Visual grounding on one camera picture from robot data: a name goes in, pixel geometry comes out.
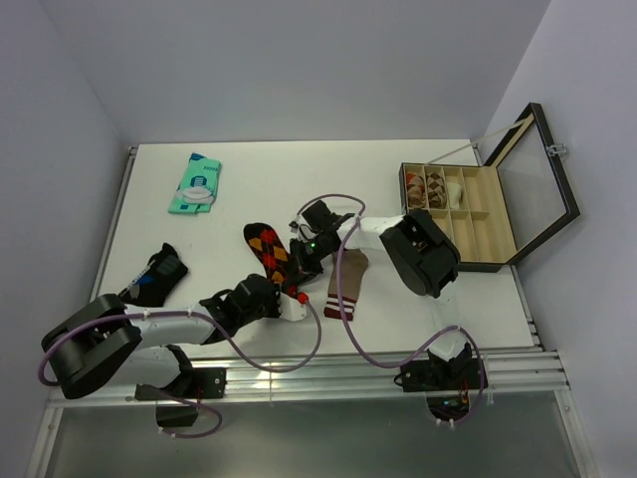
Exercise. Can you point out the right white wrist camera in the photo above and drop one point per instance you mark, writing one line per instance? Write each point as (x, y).
(296, 227)

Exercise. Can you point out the black red yellow argyle sock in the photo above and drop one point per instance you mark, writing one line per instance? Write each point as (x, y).
(266, 245)

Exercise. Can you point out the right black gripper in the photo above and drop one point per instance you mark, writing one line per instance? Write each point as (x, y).
(304, 268)

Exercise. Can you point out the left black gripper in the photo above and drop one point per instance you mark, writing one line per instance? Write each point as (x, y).
(274, 294)

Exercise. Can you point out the rolled orange beige argyle sock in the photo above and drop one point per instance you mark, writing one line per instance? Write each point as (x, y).
(415, 190)

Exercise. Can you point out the black blue grey sock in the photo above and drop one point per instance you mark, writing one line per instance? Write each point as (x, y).
(153, 285)

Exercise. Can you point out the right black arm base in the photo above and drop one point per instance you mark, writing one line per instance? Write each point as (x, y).
(450, 395)

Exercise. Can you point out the brown sock with striped cuff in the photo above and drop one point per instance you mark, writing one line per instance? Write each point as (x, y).
(348, 281)

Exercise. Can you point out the aluminium table edge rail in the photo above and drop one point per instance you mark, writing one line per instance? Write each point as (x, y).
(351, 377)

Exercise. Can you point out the black compartment box with lid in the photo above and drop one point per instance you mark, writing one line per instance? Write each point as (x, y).
(512, 203)

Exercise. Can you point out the rolled brown beige argyle sock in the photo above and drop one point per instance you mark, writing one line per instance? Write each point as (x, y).
(436, 192)

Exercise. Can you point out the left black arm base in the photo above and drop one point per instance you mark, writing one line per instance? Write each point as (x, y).
(183, 401)

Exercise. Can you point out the rolled white sock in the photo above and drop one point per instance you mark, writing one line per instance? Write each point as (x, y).
(454, 195)

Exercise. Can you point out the mint green sock pair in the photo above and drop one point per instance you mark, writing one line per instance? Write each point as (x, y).
(198, 187)

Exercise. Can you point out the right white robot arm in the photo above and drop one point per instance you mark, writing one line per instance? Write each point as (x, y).
(424, 258)

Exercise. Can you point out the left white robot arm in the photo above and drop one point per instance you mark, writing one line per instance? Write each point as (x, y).
(110, 341)

